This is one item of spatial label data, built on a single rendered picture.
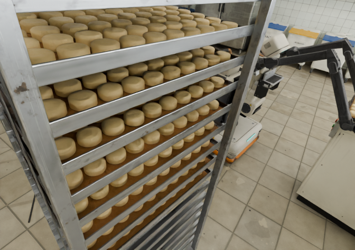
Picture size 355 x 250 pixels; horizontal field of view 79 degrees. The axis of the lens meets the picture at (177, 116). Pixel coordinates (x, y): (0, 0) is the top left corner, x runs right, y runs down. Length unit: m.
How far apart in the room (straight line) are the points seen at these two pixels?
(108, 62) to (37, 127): 0.14
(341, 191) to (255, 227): 0.70
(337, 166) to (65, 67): 1.92
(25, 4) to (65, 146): 0.26
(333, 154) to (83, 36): 1.83
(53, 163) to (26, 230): 1.67
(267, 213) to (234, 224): 0.32
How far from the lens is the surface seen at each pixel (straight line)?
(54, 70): 0.34
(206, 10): 5.70
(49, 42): 0.44
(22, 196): 2.23
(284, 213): 2.21
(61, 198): 0.44
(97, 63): 0.36
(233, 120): 0.83
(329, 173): 2.08
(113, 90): 0.45
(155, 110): 0.55
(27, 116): 0.32
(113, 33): 0.48
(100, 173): 0.55
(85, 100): 0.42
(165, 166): 0.66
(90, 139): 0.47
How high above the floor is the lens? 1.64
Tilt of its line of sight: 35 degrees down
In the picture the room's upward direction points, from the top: 7 degrees clockwise
